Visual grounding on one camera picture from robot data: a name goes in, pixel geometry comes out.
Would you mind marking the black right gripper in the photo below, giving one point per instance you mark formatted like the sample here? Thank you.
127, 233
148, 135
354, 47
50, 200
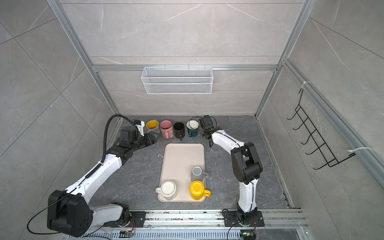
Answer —
202, 135

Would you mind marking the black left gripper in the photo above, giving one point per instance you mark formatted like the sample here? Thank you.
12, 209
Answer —
147, 136

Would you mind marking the blue mug yellow inside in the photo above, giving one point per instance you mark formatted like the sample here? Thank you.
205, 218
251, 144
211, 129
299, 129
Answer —
153, 126

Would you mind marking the dark green mug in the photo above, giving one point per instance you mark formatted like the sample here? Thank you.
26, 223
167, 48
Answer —
192, 128

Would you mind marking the pink patterned mug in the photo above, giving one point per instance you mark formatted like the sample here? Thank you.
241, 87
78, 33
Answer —
167, 129

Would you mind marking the black mug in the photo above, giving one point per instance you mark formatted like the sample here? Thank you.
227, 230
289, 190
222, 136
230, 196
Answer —
179, 130

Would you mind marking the grey mug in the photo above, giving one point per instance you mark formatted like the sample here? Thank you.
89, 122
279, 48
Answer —
197, 174

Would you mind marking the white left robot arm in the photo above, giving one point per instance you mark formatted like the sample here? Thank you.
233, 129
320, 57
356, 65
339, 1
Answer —
69, 211

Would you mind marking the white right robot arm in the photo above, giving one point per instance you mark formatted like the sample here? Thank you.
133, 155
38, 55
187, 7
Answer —
246, 165

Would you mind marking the white mug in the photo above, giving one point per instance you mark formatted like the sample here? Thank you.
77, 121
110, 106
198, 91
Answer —
167, 190

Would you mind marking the beige tray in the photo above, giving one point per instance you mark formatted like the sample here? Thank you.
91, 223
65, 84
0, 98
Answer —
178, 162

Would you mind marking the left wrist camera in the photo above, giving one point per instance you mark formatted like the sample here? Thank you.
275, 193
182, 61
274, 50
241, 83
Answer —
140, 126

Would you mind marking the white wire mesh basket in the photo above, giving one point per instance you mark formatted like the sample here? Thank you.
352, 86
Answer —
177, 80

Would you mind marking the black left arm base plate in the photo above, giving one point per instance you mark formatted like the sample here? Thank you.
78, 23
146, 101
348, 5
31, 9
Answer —
138, 219

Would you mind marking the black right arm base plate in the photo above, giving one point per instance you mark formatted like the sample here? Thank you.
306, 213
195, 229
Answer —
231, 219

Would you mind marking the black wire hook rack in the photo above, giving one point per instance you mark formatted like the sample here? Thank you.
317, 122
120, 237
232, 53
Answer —
316, 137

